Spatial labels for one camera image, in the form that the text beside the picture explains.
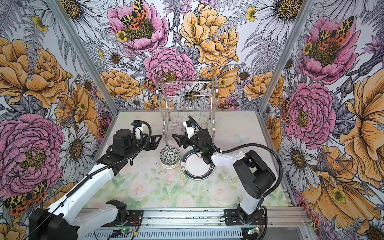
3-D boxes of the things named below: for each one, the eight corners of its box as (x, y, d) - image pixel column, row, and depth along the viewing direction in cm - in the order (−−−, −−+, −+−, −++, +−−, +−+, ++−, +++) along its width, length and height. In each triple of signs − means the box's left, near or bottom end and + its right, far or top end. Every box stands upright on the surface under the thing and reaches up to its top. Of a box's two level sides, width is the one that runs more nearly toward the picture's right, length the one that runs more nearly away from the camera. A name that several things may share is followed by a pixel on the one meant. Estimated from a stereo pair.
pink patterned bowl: (169, 170, 91) (167, 163, 84) (160, 160, 95) (158, 153, 88) (182, 160, 95) (181, 153, 88) (173, 151, 100) (171, 143, 93)
